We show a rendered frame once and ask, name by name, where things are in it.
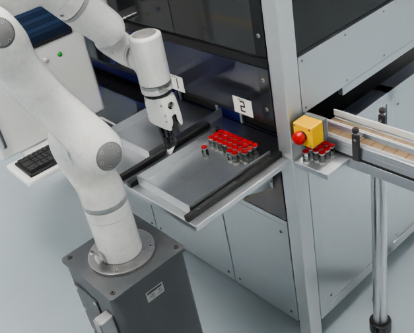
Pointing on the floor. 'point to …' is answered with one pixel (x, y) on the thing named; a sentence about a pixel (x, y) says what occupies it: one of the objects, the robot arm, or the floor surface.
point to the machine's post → (305, 295)
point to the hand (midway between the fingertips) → (169, 140)
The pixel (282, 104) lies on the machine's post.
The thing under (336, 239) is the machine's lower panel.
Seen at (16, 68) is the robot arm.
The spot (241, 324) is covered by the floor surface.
